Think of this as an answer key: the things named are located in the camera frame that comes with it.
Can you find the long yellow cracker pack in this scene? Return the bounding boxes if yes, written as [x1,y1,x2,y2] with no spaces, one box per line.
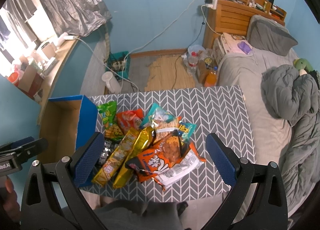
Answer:
[92,128,139,187]

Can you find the black snack packet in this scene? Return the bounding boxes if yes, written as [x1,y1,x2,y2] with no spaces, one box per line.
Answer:
[98,139,119,166]

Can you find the orange white snack bag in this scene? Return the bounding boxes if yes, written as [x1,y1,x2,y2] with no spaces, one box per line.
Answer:
[137,143,206,190]

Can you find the gold foil snack bag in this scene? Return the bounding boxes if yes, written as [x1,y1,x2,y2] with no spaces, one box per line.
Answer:
[113,126,156,189]

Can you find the green pea snack bag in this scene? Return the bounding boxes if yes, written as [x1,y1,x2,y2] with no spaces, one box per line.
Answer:
[97,101,124,141]

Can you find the orange black corn snack bag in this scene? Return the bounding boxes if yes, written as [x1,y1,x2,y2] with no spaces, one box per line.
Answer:
[135,130,187,175]

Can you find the red-orange snack bag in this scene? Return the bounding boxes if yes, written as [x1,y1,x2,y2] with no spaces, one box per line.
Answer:
[116,109,144,134]

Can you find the clear noodle snack bag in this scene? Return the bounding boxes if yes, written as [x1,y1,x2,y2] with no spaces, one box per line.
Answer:
[149,107,180,141]

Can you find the teal cartoon snack bag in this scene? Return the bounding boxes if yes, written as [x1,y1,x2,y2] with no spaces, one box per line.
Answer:
[140,103,196,141]

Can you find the person's left hand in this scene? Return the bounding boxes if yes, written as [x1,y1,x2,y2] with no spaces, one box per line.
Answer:
[1,176,21,222]

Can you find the blue cardboard box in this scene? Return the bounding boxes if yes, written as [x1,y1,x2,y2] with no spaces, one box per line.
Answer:
[37,94,99,188]

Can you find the grey chevron table mat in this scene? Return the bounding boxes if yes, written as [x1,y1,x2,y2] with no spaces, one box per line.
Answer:
[83,86,256,202]

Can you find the person's grey trousers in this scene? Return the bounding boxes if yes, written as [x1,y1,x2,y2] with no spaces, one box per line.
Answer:
[93,200,188,229]

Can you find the brown cardboard box on sill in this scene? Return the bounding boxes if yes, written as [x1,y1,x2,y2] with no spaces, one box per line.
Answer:
[18,65,44,99]

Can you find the red bucket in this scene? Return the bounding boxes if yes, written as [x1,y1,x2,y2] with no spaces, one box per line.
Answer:
[7,72,20,87]

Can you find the grey duvet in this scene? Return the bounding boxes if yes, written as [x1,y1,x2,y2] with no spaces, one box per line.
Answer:
[261,64,319,210]

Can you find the white kettle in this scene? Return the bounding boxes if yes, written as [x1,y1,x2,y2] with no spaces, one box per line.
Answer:
[101,71,121,94]

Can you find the orange juice bottle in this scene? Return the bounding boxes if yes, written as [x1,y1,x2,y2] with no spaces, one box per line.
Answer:
[204,66,219,87]

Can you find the teal crate with power strip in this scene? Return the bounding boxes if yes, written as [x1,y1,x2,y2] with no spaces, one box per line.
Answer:
[107,51,131,79]

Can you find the wooden windowsill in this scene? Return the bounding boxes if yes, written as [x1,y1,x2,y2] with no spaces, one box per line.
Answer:
[37,39,78,125]

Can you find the clear water bottle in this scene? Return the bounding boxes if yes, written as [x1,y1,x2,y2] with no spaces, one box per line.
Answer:
[187,51,199,75]

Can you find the green plush toy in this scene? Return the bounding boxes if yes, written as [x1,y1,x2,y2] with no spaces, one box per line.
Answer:
[293,58,316,76]

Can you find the grey pillow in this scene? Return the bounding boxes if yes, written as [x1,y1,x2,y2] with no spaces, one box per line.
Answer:
[247,15,298,56]

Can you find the silver grey curtain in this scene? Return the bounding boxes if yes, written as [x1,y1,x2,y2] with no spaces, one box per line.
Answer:
[2,0,112,41]

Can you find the wooden headboard shelf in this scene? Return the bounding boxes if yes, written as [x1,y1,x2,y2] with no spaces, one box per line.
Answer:
[203,0,286,48]

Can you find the white charging cable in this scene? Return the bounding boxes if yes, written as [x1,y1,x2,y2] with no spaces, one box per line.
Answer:
[75,0,213,90]

